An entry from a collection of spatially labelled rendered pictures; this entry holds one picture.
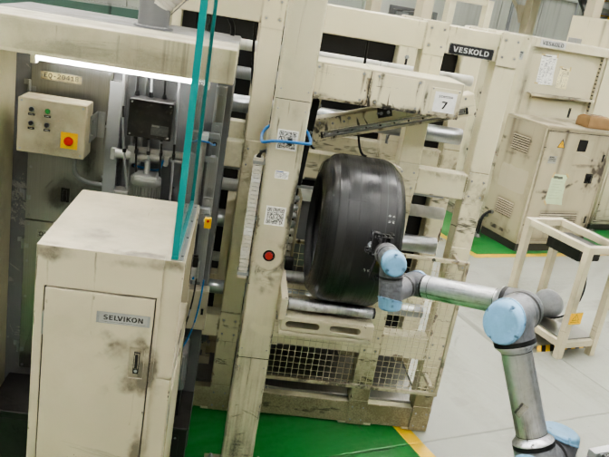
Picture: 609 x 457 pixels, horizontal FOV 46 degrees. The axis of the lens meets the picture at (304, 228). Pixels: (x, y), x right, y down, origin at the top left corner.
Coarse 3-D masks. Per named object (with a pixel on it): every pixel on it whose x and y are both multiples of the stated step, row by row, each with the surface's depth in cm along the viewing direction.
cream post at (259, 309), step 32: (288, 0) 253; (320, 0) 244; (288, 32) 247; (320, 32) 247; (288, 64) 250; (288, 96) 254; (288, 128) 257; (288, 160) 261; (288, 192) 265; (256, 224) 268; (288, 224) 269; (256, 256) 272; (256, 288) 276; (256, 320) 281; (256, 352) 285; (256, 384) 290; (256, 416) 294; (224, 448) 298
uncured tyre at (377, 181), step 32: (352, 160) 265; (384, 160) 272; (320, 192) 299; (352, 192) 254; (384, 192) 256; (320, 224) 258; (352, 224) 251; (384, 224) 252; (320, 256) 256; (352, 256) 252; (320, 288) 263; (352, 288) 261
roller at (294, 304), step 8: (288, 304) 272; (296, 304) 271; (304, 304) 272; (312, 304) 272; (320, 304) 273; (328, 304) 273; (336, 304) 274; (344, 304) 275; (320, 312) 273; (328, 312) 273; (336, 312) 273; (344, 312) 273; (352, 312) 274; (360, 312) 274; (368, 312) 274
